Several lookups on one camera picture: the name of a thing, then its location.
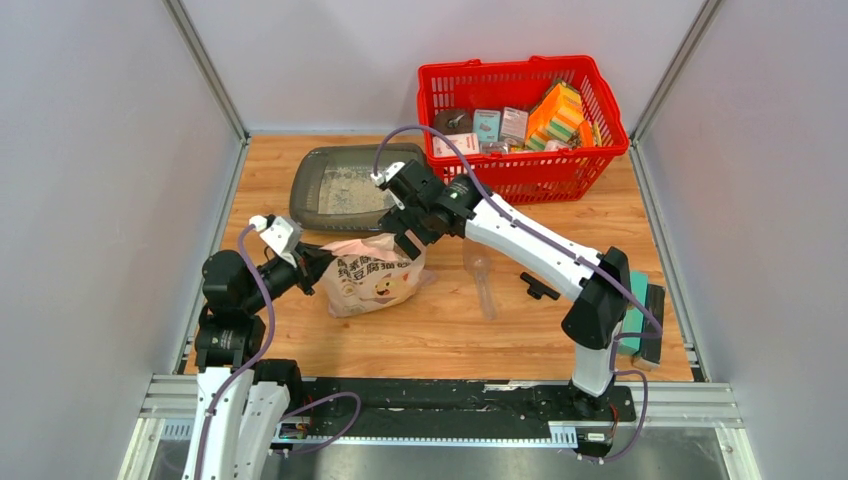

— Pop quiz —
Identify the clear plastic scoop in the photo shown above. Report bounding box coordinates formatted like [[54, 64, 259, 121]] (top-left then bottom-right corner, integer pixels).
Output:
[[462, 239, 497, 320]]

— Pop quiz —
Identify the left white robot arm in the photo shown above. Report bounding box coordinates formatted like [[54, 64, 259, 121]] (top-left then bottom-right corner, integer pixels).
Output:
[[182, 243, 335, 479]]

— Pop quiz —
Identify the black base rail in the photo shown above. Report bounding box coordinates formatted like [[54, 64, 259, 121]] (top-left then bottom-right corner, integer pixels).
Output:
[[272, 377, 638, 447]]

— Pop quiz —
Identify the pink white small box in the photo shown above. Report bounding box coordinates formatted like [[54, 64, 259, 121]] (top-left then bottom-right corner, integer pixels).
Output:
[[432, 133, 480, 158]]

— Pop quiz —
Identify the grey litter box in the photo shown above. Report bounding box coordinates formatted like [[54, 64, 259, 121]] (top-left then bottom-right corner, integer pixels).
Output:
[[289, 144, 394, 233]]

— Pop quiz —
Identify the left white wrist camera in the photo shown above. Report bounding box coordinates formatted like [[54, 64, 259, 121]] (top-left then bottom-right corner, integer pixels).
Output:
[[248, 215, 303, 267]]

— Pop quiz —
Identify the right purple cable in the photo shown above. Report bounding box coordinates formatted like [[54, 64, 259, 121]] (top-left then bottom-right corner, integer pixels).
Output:
[[370, 124, 664, 464]]

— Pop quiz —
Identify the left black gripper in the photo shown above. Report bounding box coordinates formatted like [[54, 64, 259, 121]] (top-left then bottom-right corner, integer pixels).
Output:
[[241, 240, 341, 315]]

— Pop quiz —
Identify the teal small box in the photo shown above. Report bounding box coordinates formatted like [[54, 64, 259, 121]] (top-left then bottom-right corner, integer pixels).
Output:
[[472, 109, 501, 143]]

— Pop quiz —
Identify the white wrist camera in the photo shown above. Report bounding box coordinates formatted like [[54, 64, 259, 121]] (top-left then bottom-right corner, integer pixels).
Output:
[[370, 162, 406, 190], [248, 215, 303, 267]]

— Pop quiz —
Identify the teal black brush block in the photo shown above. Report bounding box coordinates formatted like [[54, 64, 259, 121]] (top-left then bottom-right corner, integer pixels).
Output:
[[617, 271, 666, 371]]

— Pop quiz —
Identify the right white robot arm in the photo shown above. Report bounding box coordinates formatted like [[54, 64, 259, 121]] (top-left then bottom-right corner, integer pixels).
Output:
[[371, 161, 630, 419]]

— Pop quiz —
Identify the grey small box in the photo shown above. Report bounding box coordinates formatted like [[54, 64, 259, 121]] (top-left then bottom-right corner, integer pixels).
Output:
[[499, 107, 529, 146]]

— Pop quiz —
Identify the red plastic basket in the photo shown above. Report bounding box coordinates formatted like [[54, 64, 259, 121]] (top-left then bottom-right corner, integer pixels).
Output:
[[417, 55, 629, 204]]

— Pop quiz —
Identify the orange sponge pack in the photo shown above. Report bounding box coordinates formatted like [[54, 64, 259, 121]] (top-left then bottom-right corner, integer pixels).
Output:
[[524, 81, 586, 151]]

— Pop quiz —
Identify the pink cat litter bag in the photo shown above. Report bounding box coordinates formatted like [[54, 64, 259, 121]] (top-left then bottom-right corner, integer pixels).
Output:
[[319, 233, 436, 318]]

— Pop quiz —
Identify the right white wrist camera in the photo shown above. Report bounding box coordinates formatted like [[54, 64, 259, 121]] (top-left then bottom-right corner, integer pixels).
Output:
[[370, 162, 406, 190]]

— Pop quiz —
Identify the black bag clip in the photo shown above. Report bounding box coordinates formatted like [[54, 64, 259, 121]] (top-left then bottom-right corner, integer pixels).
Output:
[[519, 272, 561, 301]]

